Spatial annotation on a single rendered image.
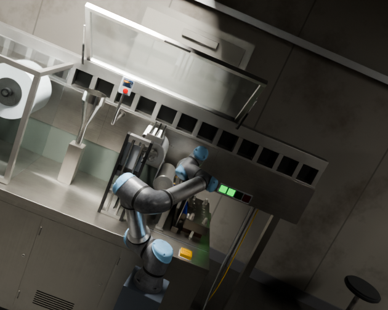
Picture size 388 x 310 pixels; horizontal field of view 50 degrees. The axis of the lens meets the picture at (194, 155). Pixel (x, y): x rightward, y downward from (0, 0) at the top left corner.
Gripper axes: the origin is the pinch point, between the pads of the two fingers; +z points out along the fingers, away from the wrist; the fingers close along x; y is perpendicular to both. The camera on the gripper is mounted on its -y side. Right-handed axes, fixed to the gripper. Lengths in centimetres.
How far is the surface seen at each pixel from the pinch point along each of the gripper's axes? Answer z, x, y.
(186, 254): 19.6, -18.0, -39.1
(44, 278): 52, 55, -78
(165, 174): 21.4, 10.8, 2.9
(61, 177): 44, 72, -17
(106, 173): 63, 49, 2
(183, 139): 34, 8, 36
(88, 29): -12, 86, 57
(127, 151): 6.6, 37.4, 2.4
